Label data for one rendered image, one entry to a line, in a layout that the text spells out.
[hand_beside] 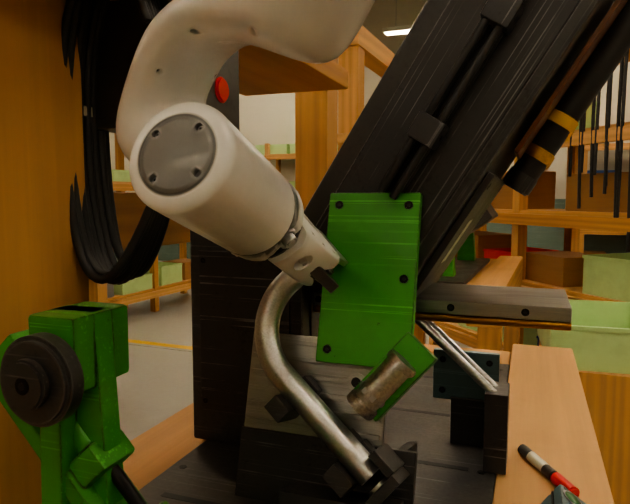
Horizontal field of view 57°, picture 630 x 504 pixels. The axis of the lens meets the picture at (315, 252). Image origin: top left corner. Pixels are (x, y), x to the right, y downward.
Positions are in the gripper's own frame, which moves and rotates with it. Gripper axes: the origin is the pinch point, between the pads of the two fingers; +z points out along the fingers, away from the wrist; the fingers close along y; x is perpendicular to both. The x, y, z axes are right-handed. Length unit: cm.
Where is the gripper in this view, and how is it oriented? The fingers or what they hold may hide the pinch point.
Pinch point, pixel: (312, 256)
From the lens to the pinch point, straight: 69.5
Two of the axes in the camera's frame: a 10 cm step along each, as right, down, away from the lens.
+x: -7.5, 6.6, 0.7
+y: -5.9, -7.1, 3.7
